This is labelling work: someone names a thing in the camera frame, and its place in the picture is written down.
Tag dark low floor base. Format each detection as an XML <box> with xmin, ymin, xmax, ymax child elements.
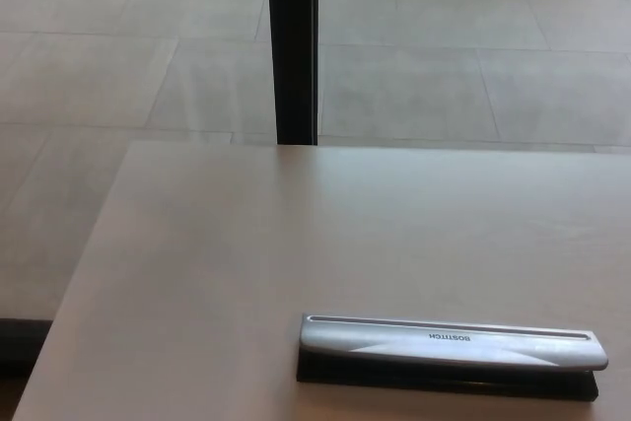
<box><xmin>0</xmin><ymin>317</ymin><xmax>53</xmax><ymax>384</ymax></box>

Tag silver black Bostitch hole punch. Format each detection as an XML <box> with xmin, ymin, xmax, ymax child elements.
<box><xmin>295</xmin><ymin>313</ymin><xmax>610</xmax><ymax>403</ymax></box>

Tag black vertical frame post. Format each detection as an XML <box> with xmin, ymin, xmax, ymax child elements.
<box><xmin>265</xmin><ymin>0</ymin><xmax>321</xmax><ymax>148</ymax></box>

